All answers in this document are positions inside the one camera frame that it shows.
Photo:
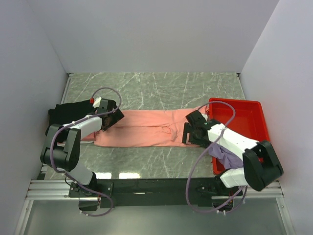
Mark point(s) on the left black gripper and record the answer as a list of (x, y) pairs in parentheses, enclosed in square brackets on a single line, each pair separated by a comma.
[(117, 115)]

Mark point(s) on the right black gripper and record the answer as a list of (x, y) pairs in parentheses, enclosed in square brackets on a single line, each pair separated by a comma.
[(188, 129)]

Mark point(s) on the salmon pink t shirt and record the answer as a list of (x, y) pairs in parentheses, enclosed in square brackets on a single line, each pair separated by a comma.
[(145, 128)]

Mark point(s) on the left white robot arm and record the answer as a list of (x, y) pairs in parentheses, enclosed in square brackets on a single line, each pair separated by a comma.
[(69, 124)]

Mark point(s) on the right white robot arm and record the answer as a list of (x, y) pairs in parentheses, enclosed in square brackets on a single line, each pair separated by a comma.
[(247, 162)]

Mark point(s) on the folded black t shirt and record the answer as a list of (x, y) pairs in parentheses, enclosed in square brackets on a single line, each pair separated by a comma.
[(68, 112)]

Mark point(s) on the lavender t shirt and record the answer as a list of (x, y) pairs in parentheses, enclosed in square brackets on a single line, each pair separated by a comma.
[(228, 159)]

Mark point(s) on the red plastic bin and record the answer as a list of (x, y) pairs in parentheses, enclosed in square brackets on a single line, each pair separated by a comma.
[(249, 120)]

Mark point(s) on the folded pink t shirt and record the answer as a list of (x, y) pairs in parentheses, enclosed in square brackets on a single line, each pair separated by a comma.
[(81, 142)]

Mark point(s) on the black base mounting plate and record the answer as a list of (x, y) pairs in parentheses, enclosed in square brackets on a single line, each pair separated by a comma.
[(163, 192)]

